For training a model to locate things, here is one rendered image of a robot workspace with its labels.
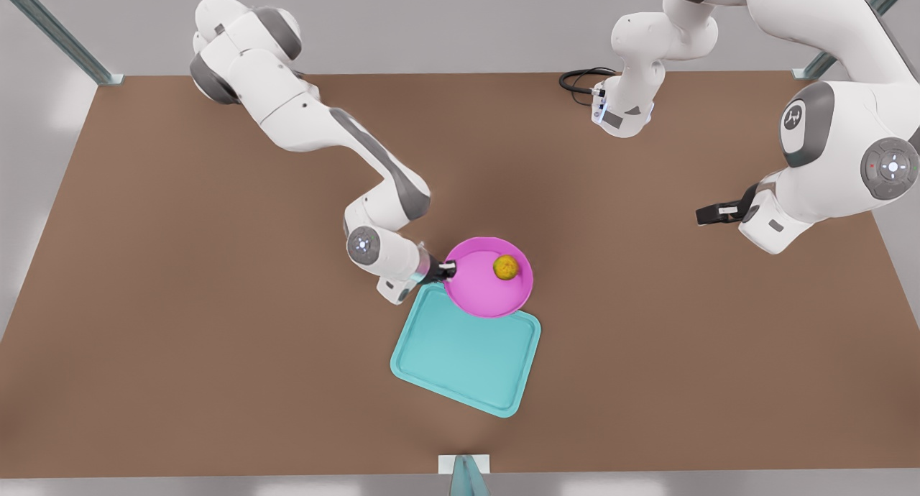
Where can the teal rectangular tray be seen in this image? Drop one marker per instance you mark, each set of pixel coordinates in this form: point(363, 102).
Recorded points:
point(460, 359)

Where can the orange fruit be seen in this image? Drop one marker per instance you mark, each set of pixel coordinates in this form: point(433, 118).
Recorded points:
point(506, 267)

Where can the pink round plate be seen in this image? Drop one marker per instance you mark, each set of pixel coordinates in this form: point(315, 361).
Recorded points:
point(481, 287)

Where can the silver frame post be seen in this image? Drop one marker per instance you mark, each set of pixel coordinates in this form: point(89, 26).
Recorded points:
point(848, 32)
point(57, 32)
point(467, 478)

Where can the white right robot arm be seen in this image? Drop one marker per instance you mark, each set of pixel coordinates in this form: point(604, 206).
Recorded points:
point(287, 108)

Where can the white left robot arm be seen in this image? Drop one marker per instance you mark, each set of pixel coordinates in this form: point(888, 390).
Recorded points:
point(848, 122)

